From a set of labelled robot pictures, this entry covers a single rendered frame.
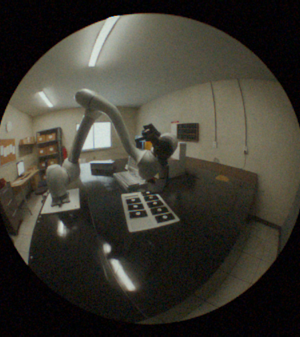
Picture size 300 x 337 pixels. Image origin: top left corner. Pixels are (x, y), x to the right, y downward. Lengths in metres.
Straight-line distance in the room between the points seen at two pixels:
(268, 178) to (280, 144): 0.66
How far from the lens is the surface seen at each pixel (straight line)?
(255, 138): 2.27
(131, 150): 0.59
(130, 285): 0.43
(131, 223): 0.60
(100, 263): 0.48
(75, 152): 0.90
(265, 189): 2.38
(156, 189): 0.29
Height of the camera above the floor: 1.32
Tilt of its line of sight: 15 degrees down
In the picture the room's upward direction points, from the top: straight up
